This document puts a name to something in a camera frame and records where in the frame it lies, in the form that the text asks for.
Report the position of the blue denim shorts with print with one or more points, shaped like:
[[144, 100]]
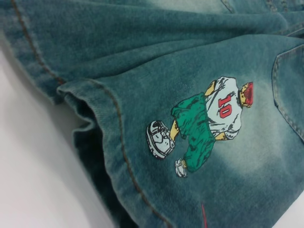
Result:
[[166, 59]]

